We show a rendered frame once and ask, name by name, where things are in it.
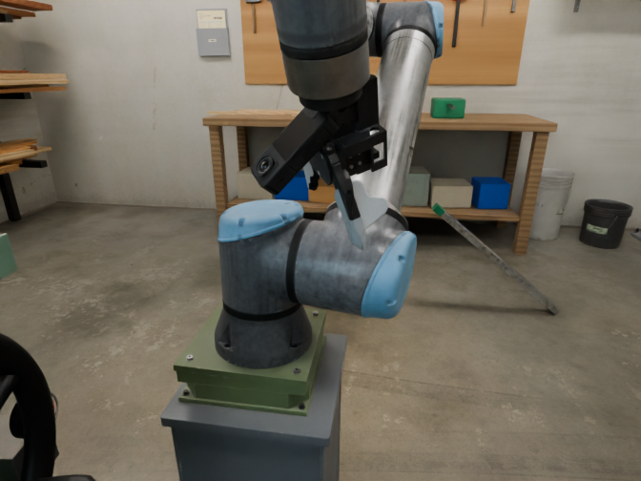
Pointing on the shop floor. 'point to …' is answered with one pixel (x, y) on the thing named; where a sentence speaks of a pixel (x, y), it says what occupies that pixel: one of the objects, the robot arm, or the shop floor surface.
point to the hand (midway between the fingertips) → (333, 220)
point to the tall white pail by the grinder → (550, 203)
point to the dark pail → (604, 222)
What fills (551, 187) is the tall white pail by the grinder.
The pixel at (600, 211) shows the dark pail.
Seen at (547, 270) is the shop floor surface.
